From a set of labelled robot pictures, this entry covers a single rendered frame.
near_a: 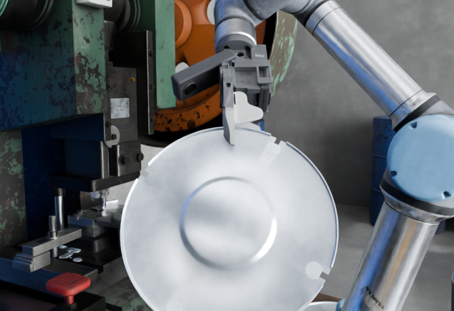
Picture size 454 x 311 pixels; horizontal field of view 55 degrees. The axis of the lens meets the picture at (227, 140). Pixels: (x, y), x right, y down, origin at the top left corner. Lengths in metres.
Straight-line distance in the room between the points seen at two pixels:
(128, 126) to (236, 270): 0.70
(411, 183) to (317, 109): 3.70
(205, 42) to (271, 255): 0.98
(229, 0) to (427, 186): 0.46
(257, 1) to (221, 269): 0.46
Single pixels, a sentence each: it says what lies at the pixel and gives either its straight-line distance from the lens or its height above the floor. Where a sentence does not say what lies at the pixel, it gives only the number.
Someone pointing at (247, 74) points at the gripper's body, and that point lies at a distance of 0.71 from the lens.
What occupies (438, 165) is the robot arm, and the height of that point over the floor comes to 1.01.
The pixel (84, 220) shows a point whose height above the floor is 0.78.
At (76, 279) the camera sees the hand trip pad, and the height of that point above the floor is 0.76.
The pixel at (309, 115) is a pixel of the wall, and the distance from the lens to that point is 4.37.
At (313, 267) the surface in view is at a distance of 0.58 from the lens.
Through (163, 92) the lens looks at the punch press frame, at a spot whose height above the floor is 1.10.
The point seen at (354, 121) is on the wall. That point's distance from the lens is 4.27.
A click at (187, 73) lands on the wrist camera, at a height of 1.14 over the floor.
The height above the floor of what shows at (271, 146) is 1.03.
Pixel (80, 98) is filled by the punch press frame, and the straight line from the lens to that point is 1.01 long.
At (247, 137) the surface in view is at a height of 1.04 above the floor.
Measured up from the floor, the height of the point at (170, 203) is 0.96.
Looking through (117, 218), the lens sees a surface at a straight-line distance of 1.17.
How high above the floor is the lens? 1.12
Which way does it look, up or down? 7 degrees down
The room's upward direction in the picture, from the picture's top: straight up
